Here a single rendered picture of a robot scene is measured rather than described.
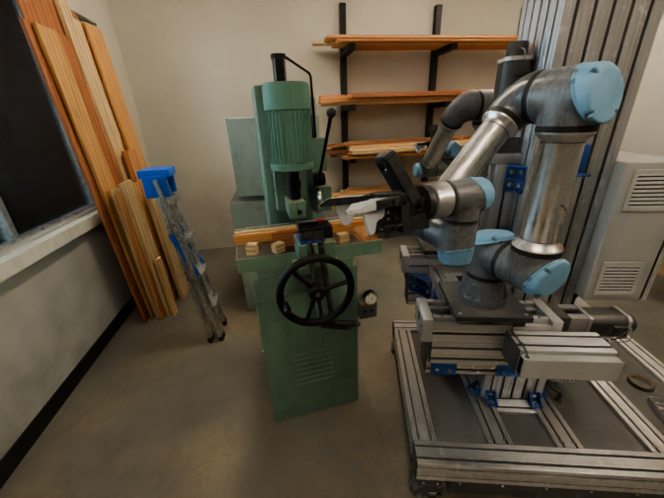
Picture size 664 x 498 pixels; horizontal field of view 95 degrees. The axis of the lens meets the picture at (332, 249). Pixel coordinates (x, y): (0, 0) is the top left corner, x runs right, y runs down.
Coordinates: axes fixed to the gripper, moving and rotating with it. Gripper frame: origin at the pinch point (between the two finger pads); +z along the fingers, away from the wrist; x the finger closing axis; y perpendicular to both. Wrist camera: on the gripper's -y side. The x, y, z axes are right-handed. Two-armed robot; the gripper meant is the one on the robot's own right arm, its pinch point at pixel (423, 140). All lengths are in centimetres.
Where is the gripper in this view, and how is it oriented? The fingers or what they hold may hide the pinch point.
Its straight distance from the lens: 201.1
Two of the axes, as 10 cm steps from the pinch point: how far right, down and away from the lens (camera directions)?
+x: 9.7, -2.3, 0.9
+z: -1.7, -3.8, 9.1
